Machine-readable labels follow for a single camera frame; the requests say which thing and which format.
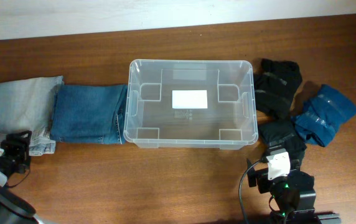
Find dark blue jeans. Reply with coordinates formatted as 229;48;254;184
50;85;128;144

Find black taped garment bundle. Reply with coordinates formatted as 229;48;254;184
258;119;307;170
254;58;302;119

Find clear plastic storage container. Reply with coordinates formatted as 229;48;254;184
123;59;258;150

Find blue taped garment bundle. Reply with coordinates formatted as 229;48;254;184
291;84;356;147

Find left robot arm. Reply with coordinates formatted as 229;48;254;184
0;131;51;224

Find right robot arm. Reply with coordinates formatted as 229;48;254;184
242;159;342;224

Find white label in container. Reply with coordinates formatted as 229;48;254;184
172;90;208;109

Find light blue jeans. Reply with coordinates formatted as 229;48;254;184
0;76;64;156

